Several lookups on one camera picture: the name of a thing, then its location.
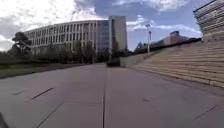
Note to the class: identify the large curved grey building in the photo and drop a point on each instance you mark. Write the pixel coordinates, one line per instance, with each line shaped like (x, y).
(66, 33)

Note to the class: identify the grass strip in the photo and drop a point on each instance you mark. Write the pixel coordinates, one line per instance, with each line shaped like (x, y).
(23, 70)

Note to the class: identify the row of trees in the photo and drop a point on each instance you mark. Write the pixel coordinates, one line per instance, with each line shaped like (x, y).
(56, 55)

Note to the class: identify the grey paved plaza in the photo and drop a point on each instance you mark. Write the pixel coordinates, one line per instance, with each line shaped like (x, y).
(100, 96)

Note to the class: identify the wide stone stairs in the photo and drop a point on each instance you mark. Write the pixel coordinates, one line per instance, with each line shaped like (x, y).
(186, 65)

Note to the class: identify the dark hedge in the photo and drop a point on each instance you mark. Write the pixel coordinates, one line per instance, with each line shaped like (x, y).
(160, 46)

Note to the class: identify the low grey wall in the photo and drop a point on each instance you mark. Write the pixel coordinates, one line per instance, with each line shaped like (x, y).
(131, 60)

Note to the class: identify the brown building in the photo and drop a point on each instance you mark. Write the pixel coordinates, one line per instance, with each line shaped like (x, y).
(175, 38)

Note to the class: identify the lamp pole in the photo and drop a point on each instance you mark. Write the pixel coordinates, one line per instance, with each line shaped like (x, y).
(148, 40)

